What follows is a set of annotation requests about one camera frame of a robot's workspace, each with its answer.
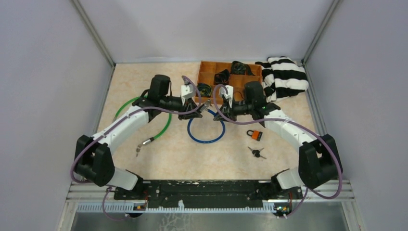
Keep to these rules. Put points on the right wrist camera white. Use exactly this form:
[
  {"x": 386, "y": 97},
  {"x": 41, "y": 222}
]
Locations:
[{"x": 226, "y": 93}]

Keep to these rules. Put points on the blue cable lock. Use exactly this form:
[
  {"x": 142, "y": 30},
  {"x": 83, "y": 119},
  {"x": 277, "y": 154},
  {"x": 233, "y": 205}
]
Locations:
[{"x": 206, "y": 106}]

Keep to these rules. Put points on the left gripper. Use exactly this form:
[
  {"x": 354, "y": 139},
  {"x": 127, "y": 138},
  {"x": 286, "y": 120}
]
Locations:
[{"x": 195, "y": 114}]

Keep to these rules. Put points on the wooden compartment tray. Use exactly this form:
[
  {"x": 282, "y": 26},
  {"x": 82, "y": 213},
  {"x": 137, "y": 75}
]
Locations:
[{"x": 208, "y": 69}]

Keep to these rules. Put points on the rolled green tie, unrolling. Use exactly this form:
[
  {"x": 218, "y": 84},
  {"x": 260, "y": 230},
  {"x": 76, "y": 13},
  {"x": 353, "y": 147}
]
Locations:
[{"x": 239, "y": 68}]

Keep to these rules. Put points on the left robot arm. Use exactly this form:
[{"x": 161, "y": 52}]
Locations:
[{"x": 93, "y": 156}]

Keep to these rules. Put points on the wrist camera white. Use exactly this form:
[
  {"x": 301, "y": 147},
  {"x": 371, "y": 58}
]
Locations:
[
  {"x": 187, "y": 92},
  {"x": 226, "y": 93}
]

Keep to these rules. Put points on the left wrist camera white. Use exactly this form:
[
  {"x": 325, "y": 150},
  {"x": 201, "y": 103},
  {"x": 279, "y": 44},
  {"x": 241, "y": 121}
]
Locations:
[{"x": 187, "y": 92}]

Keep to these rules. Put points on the rolled floral tie, left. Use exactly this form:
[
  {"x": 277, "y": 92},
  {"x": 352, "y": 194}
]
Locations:
[{"x": 205, "y": 90}]

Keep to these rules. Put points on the black white striped towel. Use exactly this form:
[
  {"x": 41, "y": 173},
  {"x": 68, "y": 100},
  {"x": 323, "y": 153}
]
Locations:
[{"x": 282, "y": 78}]

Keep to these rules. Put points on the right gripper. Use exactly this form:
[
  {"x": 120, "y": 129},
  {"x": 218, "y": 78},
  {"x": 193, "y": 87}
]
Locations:
[{"x": 228, "y": 112}]

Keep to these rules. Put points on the green cable lock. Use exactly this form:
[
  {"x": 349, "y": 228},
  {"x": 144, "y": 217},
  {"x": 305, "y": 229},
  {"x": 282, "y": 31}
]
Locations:
[{"x": 149, "y": 140}]

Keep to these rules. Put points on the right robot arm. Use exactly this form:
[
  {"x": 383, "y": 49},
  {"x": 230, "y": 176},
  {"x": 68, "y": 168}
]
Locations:
[{"x": 318, "y": 158}]

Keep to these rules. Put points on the orange padlock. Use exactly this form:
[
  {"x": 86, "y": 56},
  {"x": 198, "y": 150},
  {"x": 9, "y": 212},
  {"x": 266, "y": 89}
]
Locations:
[{"x": 255, "y": 134}]

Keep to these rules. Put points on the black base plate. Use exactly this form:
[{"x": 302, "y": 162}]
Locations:
[{"x": 211, "y": 194}]

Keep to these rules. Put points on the rolled dark tie, middle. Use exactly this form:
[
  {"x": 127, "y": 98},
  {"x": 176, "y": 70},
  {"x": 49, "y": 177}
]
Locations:
[{"x": 222, "y": 77}]

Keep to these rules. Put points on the black padlock keys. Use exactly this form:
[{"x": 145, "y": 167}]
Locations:
[{"x": 256, "y": 152}]

